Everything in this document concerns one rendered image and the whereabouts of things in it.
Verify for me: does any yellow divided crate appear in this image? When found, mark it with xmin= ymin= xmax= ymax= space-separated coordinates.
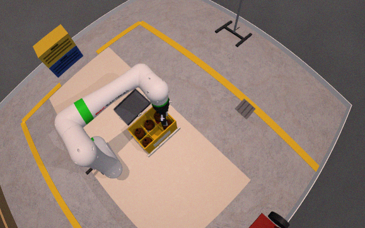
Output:
xmin=130 ymin=107 xmax=177 ymax=153

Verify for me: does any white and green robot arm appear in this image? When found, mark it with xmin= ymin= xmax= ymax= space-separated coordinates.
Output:
xmin=54 ymin=64 xmax=173 ymax=178

